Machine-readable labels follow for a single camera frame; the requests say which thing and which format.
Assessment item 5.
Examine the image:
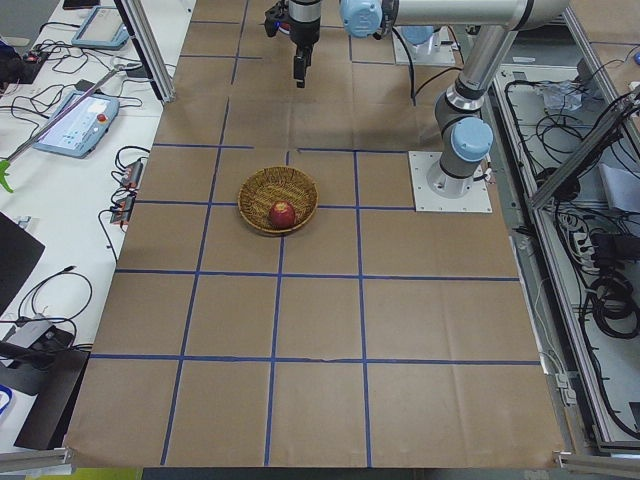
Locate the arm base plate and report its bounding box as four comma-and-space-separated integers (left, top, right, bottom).
408, 151, 493, 214
392, 26, 456, 67

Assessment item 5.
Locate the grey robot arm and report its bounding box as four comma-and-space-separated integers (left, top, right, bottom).
339, 0, 568, 198

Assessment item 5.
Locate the dark red apple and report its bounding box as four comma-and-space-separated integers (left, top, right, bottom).
268, 201, 296, 230

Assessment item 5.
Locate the round wicker basket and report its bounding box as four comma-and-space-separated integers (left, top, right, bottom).
237, 165, 318, 236

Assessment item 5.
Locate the teach pendant tablet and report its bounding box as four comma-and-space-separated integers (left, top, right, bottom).
71, 6, 129, 50
33, 94, 120, 158

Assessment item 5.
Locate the black laptop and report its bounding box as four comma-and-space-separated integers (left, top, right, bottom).
0, 213, 45, 313

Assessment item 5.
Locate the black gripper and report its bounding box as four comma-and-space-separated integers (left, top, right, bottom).
264, 0, 321, 88

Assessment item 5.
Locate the aluminium frame post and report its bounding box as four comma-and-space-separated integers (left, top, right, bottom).
114, 0, 175, 104

